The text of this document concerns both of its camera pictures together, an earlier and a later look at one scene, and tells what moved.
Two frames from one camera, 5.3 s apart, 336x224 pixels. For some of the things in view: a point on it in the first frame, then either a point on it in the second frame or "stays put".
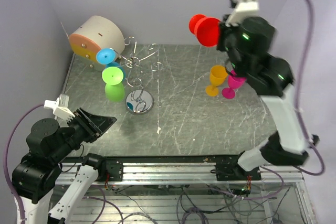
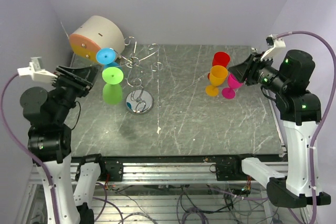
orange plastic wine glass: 218,74 stays put
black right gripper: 223,30 to 245,72
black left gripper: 86,121 to 82,78
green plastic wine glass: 114,89 stays put
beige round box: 96,33 stays put
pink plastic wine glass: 234,83 stays put
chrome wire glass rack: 139,101 stays put
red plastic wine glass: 206,29 to 220,58
